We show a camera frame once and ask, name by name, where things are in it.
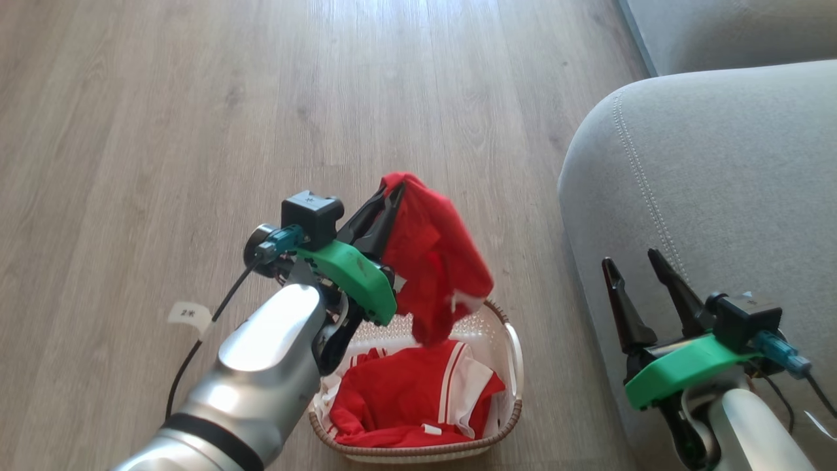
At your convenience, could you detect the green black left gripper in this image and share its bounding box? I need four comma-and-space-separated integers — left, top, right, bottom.
244, 181, 407, 326

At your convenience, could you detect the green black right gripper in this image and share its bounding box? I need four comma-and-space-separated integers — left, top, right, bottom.
602, 247, 764, 411

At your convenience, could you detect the plain red garment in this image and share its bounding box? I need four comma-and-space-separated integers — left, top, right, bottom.
379, 171, 496, 347

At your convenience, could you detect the red garment with white stripes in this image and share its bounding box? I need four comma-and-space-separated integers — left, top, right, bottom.
316, 340, 507, 449

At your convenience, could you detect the white perforated laundry basket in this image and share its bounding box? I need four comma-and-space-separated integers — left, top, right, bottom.
309, 298, 525, 464

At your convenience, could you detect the grey sofa seat cushion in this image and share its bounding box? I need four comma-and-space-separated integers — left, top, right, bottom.
618, 0, 837, 78

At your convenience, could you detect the black cable with teal plug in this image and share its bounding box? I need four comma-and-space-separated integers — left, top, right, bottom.
165, 224, 306, 421
751, 330, 837, 419

